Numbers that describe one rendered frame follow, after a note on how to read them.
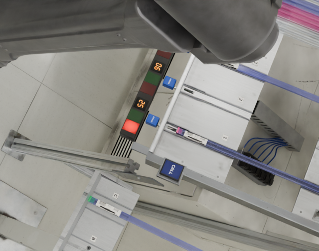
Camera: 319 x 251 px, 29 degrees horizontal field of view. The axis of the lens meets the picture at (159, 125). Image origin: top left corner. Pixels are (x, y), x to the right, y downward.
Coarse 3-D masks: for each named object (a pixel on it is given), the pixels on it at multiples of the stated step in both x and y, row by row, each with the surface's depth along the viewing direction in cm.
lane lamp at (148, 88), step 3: (144, 81) 161; (144, 84) 161; (147, 84) 161; (150, 84) 161; (141, 87) 161; (144, 87) 161; (147, 87) 161; (150, 87) 161; (153, 87) 161; (156, 87) 161; (141, 90) 161; (144, 90) 161; (147, 90) 161; (150, 90) 161; (153, 90) 161; (147, 93) 161; (150, 93) 161; (153, 93) 161
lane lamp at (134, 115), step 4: (132, 112) 159; (136, 112) 159; (140, 112) 159; (128, 116) 159; (132, 116) 159; (136, 116) 159; (140, 116) 159; (132, 120) 159; (136, 120) 159; (140, 120) 159
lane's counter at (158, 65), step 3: (156, 60) 163; (153, 63) 163; (156, 63) 163; (159, 63) 163; (162, 63) 163; (153, 66) 163; (156, 66) 163; (159, 66) 163; (162, 66) 163; (150, 69) 162; (153, 69) 162; (156, 69) 162; (159, 69) 162; (162, 69) 163; (159, 72) 162
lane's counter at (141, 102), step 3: (138, 99) 160; (141, 99) 160; (144, 99) 160; (135, 102) 160; (138, 102) 160; (141, 102) 160; (144, 102) 160; (147, 102) 160; (135, 105) 160; (138, 105) 160; (141, 105) 160; (144, 105) 160; (147, 105) 160; (138, 108) 160; (141, 108) 160; (144, 108) 160; (144, 111) 159
